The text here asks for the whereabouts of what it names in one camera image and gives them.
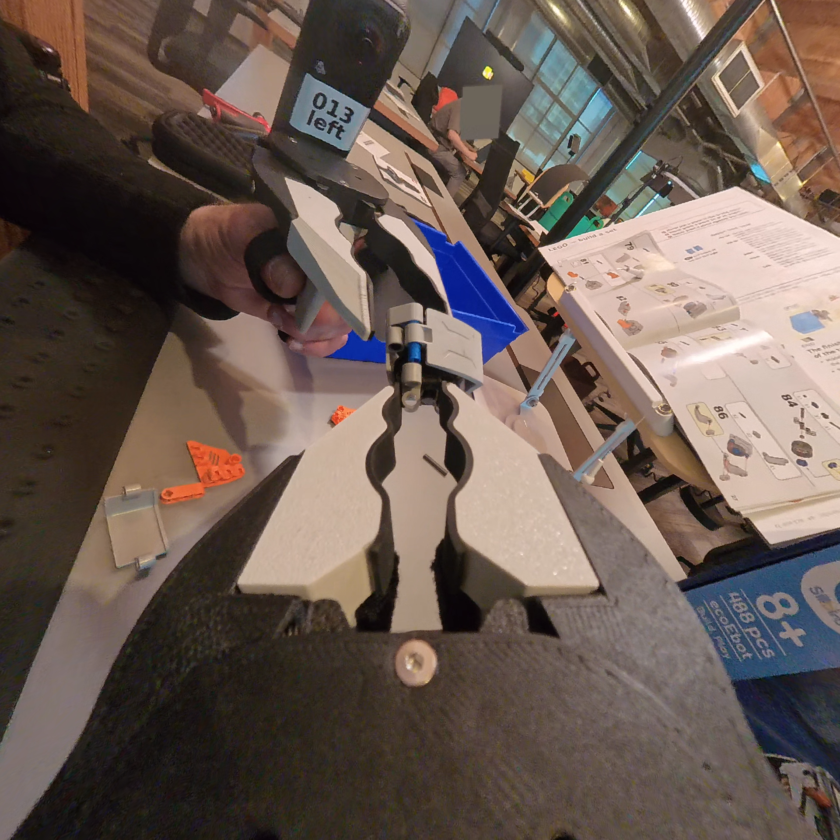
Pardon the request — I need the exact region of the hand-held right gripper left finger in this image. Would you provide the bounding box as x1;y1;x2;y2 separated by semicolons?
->
237;388;403;605

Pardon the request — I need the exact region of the flat orange toy piece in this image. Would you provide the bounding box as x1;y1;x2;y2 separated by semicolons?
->
185;439;248;488

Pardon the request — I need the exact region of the wide wooden post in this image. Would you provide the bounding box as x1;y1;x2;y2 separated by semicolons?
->
0;0;91;109

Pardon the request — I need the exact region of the white book stand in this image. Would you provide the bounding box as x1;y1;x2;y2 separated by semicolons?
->
518;273;678;488

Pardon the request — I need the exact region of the black monitor screen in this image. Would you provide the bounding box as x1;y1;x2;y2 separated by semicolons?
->
439;15;534;116

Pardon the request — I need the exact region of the blue plastic bin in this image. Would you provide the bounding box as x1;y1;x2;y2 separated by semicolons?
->
327;216;530;367

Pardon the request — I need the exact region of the black metal pole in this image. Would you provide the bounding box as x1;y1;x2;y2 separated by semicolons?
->
544;0;770;245

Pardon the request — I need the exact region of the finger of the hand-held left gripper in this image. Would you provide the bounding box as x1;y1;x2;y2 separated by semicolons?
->
283;178;376;341
361;210;454;324

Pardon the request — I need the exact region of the light grey toy block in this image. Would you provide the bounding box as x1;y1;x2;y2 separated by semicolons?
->
384;301;488;412

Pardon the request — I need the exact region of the black perforated mat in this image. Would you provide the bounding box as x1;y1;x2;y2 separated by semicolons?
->
0;242;174;742

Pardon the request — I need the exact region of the person's left hand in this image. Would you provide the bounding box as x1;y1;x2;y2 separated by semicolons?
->
176;203;357;359

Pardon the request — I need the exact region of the silver air duct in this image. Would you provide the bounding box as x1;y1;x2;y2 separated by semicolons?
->
642;0;840;135

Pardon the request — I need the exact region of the person's left forearm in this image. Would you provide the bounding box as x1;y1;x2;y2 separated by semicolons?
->
0;19;220;319

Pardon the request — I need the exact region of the blue robot kit box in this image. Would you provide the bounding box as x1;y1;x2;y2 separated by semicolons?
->
682;544;840;685

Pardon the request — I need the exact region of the black toy box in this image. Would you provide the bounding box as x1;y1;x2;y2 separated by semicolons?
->
754;675;840;840

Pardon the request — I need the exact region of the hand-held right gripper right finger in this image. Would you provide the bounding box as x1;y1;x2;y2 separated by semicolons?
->
437;388;602;613

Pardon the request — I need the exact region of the instruction booklet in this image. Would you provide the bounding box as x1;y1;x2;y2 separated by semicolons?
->
537;185;840;547

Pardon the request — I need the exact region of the black mesh bag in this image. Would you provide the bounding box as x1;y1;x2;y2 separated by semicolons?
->
150;107;284;199

